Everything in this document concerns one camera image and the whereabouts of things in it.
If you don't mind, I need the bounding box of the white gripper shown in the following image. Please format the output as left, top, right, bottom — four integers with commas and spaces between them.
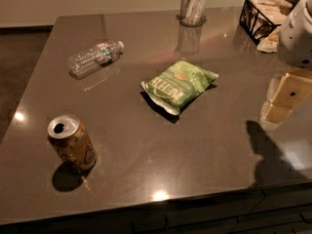
271, 0, 312, 109

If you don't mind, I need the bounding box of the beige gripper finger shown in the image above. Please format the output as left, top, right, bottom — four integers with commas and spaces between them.
262, 101, 292, 124

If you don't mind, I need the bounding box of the green jalapeno chip bag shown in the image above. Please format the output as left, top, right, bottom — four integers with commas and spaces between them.
141, 61, 218, 116

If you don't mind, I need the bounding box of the orange soda can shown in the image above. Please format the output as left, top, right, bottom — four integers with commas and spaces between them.
47, 114, 97, 173

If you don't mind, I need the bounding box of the clear plastic water bottle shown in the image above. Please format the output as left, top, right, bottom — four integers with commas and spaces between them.
68, 40, 124, 80

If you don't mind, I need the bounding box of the black wire basket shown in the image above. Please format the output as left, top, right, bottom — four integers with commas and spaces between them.
240, 0, 293, 45

